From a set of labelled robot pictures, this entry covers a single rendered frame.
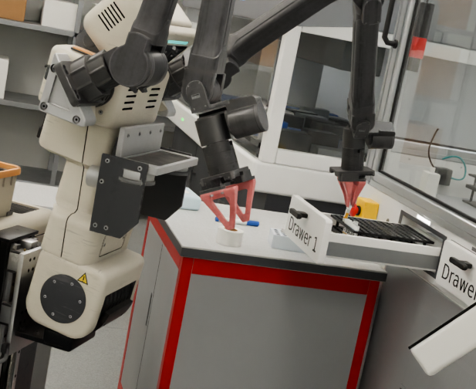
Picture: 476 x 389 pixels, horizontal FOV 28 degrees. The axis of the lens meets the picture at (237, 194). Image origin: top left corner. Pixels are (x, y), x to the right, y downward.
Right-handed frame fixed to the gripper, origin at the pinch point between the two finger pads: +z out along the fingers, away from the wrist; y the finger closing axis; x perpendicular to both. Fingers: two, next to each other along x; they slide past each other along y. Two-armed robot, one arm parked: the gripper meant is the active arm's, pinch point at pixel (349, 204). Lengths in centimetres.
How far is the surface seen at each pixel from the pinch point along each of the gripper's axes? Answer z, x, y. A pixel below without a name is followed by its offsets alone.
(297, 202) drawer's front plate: 1.4, 8.3, -11.5
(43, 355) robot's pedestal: 52, 37, -76
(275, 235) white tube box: 13.3, 19.6, -13.7
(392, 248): 8.4, -13.2, 6.9
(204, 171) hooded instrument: 28, 179, -2
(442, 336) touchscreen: -10, -115, -28
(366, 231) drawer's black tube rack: 5.2, -7.7, 1.9
